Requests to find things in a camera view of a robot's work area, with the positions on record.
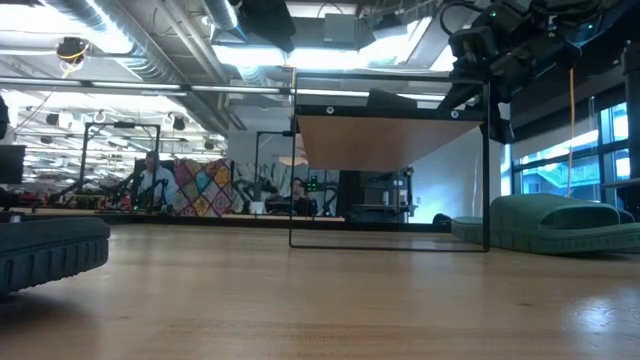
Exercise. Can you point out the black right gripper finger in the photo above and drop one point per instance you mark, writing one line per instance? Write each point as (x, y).
(501, 120)
(467, 95)

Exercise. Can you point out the black slide sandal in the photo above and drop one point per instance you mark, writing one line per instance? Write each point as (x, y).
(390, 100)
(50, 250)

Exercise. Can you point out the pink slide sandal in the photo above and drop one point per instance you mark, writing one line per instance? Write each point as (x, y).
(292, 161)

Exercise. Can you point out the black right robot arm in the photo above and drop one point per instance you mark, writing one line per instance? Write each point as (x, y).
(600, 20)

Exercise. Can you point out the grey ceiling box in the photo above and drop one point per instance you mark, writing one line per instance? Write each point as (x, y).
(345, 30)

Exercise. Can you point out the black gantry pole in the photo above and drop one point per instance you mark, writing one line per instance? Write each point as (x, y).
(632, 125)

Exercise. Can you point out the colourful patchwork panel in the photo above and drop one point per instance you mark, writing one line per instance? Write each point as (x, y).
(202, 187)

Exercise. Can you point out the seated person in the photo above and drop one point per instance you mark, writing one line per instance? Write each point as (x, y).
(300, 202)

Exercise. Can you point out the standing person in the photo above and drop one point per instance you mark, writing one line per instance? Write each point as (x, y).
(157, 182)

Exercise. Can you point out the black screen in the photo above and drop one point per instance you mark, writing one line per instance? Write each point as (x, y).
(12, 165)

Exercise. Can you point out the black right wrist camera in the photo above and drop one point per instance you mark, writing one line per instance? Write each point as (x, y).
(470, 47)

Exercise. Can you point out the wooden shelf with black frame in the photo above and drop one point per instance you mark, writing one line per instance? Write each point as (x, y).
(380, 145)

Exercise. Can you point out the black workstation frame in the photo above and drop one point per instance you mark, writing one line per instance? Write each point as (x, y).
(124, 125)

